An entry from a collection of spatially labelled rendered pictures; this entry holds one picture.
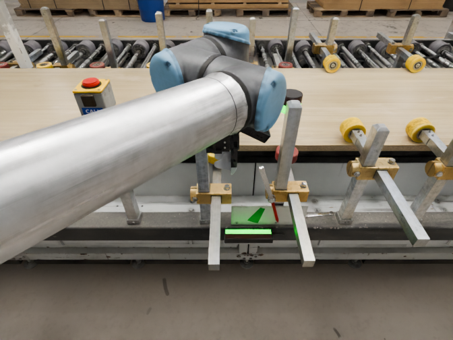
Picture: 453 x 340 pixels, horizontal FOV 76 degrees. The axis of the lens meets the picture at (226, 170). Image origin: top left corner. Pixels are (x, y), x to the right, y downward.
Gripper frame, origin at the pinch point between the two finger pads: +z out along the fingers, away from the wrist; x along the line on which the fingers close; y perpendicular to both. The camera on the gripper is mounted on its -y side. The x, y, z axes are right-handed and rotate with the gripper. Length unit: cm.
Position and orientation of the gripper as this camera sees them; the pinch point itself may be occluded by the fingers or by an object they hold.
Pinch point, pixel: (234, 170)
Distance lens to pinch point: 79.1
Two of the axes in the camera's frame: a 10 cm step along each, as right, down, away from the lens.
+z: 0.0, 7.5, 6.6
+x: 0.0, 6.6, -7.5
